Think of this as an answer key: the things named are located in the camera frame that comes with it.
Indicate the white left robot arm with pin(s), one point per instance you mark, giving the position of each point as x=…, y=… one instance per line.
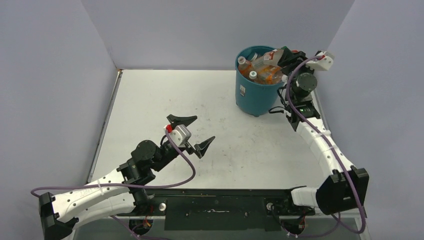
x=124, y=189

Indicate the clear plastic jar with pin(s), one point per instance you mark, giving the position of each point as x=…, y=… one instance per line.
x=252, y=56

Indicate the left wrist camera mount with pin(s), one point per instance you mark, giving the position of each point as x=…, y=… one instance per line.
x=180, y=134

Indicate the red cap clear bottle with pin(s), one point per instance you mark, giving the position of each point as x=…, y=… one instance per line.
x=270, y=58

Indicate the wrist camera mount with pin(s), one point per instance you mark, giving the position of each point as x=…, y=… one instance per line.
x=323, y=63
x=180, y=134

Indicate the large orange label bottle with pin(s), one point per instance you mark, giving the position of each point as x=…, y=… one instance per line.
x=253, y=76

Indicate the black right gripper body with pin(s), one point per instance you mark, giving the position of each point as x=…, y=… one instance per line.
x=287, y=70

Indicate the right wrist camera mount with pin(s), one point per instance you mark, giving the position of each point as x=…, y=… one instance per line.
x=323, y=63

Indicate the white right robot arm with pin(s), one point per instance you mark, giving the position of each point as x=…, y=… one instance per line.
x=345, y=186

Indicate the crushed orange label bottle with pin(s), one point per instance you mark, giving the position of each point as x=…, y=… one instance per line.
x=269, y=75

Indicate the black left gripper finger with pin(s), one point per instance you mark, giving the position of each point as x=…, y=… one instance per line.
x=181, y=120
x=201, y=148

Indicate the teal plastic bin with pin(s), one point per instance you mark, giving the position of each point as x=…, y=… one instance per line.
x=253, y=98

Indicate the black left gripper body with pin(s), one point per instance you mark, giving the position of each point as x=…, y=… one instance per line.
x=168, y=155

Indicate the black base frame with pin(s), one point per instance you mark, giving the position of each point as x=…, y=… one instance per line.
x=219, y=209

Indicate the slim orange label bottle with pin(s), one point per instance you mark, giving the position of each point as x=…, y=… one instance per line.
x=244, y=66

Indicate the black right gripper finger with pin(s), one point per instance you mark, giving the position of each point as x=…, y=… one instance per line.
x=287, y=53
x=289, y=58

